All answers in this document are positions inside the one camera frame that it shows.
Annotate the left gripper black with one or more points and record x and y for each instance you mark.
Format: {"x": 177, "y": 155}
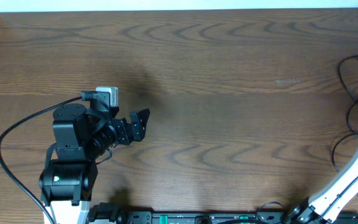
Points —
{"x": 125, "y": 137}

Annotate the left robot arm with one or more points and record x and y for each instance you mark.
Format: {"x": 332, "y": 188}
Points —
{"x": 82, "y": 135}

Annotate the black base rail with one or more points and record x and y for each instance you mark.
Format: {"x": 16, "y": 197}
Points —
{"x": 197, "y": 217}

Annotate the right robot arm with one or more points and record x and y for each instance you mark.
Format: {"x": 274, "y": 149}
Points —
{"x": 325, "y": 205}

